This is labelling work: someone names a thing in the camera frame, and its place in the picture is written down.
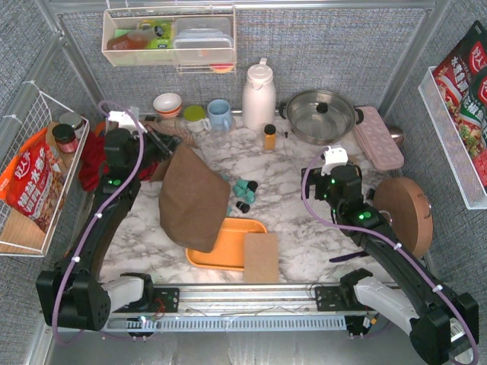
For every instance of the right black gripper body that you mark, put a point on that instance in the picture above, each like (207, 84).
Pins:
(308, 183)

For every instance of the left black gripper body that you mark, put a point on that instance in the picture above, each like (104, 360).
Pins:
(160, 141)

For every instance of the brown cloth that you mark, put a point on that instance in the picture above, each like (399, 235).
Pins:
(193, 201)

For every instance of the tan scouring pad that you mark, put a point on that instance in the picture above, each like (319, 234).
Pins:
(261, 258)

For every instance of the orange plastic tray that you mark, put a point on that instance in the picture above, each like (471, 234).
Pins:
(228, 250)

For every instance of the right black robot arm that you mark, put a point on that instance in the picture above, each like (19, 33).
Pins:
(443, 326)

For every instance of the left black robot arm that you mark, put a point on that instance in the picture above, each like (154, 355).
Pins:
(71, 295)

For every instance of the black coffee capsule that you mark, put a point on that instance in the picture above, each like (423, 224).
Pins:
(252, 186)
(243, 207)

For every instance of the striped beige cloth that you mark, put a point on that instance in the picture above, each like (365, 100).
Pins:
(183, 134)

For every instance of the black small lid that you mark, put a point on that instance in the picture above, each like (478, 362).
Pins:
(370, 194)

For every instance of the red cloth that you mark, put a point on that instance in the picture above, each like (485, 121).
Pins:
(93, 162)

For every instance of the green lid white cup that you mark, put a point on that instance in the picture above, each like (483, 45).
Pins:
(196, 120)

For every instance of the white orange striped bowl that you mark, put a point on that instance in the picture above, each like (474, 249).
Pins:
(168, 105)

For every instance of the silver lid glass jar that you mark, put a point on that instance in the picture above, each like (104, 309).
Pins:
(73, 119)

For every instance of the pink egg tray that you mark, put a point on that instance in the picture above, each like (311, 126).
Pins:
(375, 140)

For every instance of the orange spice bottle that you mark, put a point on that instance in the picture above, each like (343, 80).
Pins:
(269, 137)

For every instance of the steel pot with lid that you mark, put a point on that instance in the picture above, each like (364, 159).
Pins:
(320, 117)

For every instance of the blue mug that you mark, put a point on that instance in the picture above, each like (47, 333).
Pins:
(219, 115)

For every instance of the round wooden board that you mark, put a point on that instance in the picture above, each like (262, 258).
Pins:
(408, 210)

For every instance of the white thermos jug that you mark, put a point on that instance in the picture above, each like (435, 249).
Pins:
(259, 97)

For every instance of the red snack bag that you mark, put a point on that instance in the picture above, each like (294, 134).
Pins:
(30, 185)

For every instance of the clear plastic food container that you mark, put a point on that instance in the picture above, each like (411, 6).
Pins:
(203, 40)

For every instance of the red seasoning packet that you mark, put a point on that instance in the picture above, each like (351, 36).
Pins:
(461, 80)

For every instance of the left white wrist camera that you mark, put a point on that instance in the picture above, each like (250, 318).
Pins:
(121, 119)

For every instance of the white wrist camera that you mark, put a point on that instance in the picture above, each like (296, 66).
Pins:
(121, 119)
(333, 156)

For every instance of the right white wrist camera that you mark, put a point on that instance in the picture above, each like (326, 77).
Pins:
(333, 156)

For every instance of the purple handled knife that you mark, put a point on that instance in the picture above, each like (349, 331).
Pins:
(345, 258)

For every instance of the white wire wall basket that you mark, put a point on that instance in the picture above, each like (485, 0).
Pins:
(19, 235)

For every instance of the cream wall shelf basket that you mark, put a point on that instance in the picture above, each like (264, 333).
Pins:
(123, 44)

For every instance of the right white wall basket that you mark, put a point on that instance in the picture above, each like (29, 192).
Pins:
(468, 182)

